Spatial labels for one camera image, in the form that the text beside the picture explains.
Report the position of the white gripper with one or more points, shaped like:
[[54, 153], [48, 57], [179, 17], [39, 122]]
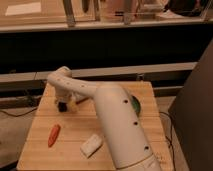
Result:
[[66, 97]]

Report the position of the black eraser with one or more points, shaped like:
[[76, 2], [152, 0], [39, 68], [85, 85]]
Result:
[[62, 107]]

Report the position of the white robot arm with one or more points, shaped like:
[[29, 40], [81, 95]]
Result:
[[129, 147]]

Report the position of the orange carrot toy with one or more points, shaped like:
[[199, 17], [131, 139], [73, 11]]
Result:
[[53, 135]]

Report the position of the white paper sheet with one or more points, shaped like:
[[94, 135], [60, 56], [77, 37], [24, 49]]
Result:
[[27, 8]]

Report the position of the dark panel at right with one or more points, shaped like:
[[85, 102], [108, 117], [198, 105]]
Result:
[[192, 114]]

